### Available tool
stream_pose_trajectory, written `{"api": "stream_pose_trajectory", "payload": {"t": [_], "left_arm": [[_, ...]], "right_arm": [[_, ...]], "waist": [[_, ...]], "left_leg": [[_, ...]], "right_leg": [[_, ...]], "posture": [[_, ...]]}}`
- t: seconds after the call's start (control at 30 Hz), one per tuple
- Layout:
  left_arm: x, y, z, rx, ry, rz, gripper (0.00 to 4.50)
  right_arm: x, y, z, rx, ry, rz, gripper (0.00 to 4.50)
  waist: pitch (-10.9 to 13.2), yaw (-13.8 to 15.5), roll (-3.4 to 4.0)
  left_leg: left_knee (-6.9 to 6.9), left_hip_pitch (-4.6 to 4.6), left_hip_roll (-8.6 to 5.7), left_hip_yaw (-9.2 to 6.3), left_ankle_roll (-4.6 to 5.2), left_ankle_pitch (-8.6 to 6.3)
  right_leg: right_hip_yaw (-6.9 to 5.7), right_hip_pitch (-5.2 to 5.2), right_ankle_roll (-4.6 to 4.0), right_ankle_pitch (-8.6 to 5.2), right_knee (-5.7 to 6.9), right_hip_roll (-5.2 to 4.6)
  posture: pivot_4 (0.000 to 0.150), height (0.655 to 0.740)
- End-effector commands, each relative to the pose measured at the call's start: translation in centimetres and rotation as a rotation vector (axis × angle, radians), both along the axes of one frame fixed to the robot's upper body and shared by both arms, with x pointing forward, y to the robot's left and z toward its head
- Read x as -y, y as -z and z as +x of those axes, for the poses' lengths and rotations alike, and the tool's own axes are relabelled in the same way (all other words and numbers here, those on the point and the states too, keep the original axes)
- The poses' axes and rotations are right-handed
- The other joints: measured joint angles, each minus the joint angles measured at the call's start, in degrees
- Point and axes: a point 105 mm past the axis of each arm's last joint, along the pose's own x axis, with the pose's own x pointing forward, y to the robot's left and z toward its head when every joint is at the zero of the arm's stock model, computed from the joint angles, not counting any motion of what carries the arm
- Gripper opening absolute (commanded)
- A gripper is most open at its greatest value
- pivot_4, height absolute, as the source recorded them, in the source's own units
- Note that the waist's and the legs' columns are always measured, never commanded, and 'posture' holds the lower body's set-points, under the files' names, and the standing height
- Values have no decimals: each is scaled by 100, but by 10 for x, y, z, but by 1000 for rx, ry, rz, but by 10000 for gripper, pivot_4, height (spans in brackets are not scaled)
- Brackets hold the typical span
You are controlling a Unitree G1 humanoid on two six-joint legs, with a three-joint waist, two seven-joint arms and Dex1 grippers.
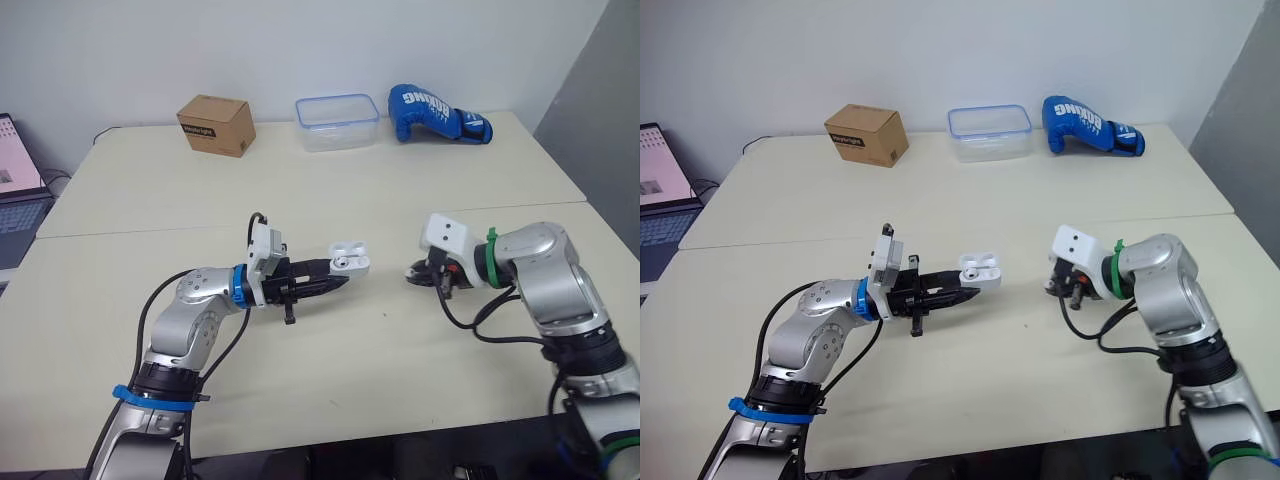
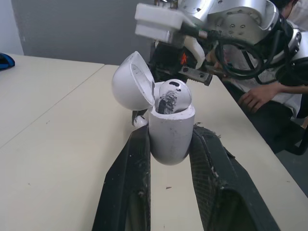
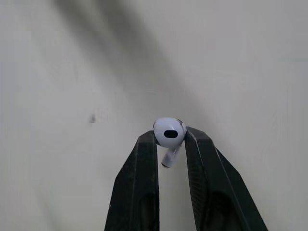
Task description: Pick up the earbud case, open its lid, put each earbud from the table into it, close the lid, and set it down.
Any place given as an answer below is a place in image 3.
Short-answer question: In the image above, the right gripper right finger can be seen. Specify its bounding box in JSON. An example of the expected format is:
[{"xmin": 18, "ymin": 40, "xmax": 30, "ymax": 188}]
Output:
[{"xmin": 183, "ymin": 125, "xmax": 269, "ymax": 231}]

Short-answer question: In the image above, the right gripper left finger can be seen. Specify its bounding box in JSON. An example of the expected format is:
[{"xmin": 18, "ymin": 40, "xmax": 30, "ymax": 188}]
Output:
[{"xmin": 104, "ymin": 130, "xmax": 160, "ymax": 231}]

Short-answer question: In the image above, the white earbud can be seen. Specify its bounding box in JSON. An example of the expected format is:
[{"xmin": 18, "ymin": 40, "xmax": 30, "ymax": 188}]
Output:
[{"xmin": 153, "ymin": 116, "xmax": 188, "ymax": 169}]

